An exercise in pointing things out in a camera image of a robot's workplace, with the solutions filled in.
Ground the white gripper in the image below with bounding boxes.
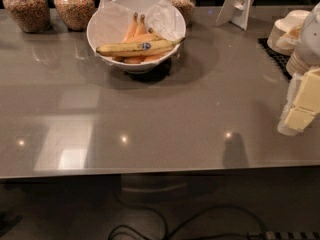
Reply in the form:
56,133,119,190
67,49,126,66
277,68,320,136

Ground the orange banana right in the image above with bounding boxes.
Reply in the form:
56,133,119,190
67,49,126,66
135,14,147,36

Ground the orange banana left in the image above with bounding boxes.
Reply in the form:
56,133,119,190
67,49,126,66
123,13,138,41

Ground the black cable on floor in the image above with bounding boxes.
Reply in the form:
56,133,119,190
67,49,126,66
107,187,269,240

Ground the white paper bowl liner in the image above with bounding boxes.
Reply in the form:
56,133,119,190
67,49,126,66
90,0,181,48

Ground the yellow banana with sticker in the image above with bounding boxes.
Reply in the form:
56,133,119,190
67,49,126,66
96,37,185,57

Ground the stack of paper plates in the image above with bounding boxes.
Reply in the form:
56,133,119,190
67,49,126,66
286,50,311,76

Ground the orange banana under yellow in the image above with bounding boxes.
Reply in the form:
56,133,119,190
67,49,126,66
113,28,163,64

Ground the white sign stand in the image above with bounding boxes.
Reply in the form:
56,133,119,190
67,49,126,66
215,0,254,30

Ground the black rubber mat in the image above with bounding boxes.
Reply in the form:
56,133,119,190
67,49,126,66
258,38,292,80

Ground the white ceramic bowl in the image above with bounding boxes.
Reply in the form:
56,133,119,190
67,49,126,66
86,0,187,74

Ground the stack of paper bowls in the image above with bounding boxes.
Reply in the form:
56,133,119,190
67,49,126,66
267,10,310,56

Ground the glass jar far left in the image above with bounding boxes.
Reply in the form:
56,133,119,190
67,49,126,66
3,0,50,33

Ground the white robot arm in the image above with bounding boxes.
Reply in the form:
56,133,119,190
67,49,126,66
277,4,320,136

